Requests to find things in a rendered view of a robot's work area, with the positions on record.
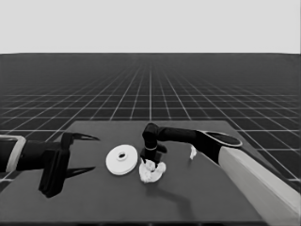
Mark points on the large thick white disc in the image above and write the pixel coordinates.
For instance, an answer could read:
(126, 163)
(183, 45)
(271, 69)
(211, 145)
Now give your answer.
(117, 166)

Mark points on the white round carrier with pins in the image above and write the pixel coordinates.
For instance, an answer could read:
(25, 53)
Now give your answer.
(155, 178)

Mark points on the small white T-shaped piece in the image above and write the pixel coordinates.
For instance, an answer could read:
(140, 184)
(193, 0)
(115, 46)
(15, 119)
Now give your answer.
(192, 153)

